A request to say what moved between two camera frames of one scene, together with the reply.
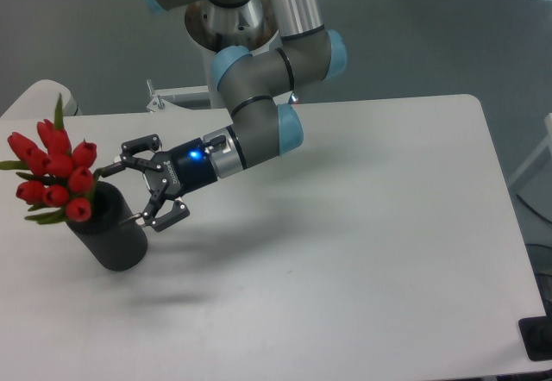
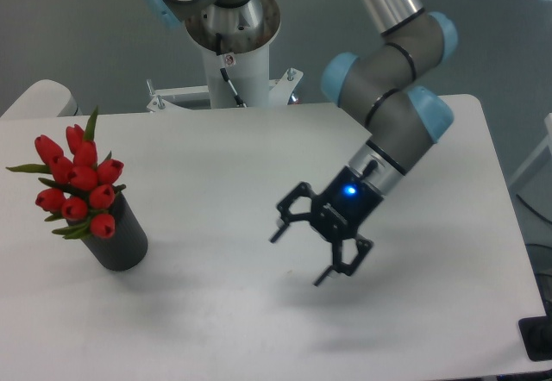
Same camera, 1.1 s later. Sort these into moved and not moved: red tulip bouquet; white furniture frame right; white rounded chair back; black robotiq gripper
Moved: red tulip bouquet; black robotiq gripper
Not moved: white furniture frame right; white rounded chair back
